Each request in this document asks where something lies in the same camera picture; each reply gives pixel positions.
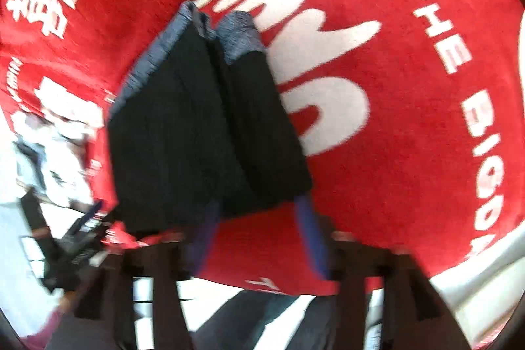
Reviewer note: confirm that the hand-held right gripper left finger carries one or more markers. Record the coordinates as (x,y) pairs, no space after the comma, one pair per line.
(203,239)

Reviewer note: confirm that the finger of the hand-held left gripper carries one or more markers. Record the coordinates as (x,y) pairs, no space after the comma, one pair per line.
(91,215)

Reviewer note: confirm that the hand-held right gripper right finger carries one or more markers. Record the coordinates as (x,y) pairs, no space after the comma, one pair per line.
(311,239)

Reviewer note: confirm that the black pants grey waistband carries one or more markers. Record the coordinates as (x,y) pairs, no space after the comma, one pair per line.
(172,128)

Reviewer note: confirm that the person's left forearm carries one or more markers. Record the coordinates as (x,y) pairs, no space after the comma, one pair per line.
(43,329)

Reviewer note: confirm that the red printed blanket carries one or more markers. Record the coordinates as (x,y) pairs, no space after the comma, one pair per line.
(410,169)

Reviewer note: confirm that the white mattress edge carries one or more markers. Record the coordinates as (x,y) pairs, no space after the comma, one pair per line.
(484,284)

